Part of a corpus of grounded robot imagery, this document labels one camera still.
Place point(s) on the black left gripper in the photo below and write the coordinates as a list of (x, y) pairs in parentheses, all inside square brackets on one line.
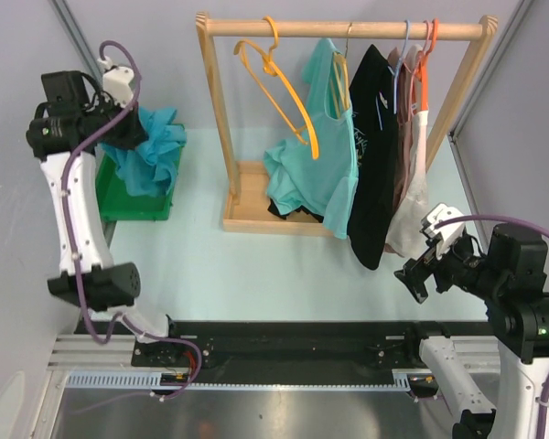
[(135, 132)]

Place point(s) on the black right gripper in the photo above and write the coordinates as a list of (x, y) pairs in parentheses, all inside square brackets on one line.
[(415, 270)]

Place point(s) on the teal blue t shirt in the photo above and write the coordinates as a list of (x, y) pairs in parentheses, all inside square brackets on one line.
[(152, 168)]

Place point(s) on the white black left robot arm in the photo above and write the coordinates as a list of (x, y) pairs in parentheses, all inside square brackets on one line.
[(76, 115)]

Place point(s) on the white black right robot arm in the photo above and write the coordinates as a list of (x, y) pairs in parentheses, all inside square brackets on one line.
[(509, 278)]

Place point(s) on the mint green t shirt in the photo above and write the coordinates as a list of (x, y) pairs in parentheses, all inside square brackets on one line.
[(325, 187)]

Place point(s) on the black t shirt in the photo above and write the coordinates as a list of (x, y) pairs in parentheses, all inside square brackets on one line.
[(376, 141)]

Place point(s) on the light blue plastic hanger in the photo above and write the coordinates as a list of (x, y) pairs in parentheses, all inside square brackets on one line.
[(399, 64)]

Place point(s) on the pink plastic hanger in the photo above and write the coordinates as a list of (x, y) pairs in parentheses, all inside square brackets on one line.
[(416, 60)]

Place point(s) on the orange plastic hanger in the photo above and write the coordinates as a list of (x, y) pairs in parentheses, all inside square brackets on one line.
[(422, 69)]

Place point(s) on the wooden hanger metal hook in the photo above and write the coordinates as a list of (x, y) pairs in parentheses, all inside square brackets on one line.
[(340, 69)]

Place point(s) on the white garment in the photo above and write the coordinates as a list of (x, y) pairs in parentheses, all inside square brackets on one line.
[(404, 237)]

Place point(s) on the green plastic tray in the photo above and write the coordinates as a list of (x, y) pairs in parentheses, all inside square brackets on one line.
[(116, 205)]

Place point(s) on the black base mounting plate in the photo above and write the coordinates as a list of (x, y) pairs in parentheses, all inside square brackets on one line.
[(308, 352)]

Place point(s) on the wooden clothes rack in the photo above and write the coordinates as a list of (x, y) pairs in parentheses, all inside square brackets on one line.
[(246, 203)]

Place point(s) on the pink beige garment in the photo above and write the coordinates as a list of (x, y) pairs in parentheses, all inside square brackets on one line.
[(403, 162)]

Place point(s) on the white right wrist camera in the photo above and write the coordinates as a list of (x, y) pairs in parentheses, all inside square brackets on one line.
[(441, 236)]

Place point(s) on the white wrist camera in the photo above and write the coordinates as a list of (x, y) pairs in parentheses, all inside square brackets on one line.
[(117, 81), (441, 236)]

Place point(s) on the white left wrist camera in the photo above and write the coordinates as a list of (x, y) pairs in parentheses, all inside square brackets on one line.
[(117, 81)]

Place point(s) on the white slotted cable duct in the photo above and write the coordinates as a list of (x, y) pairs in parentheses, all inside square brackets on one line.
[(169, 381)]

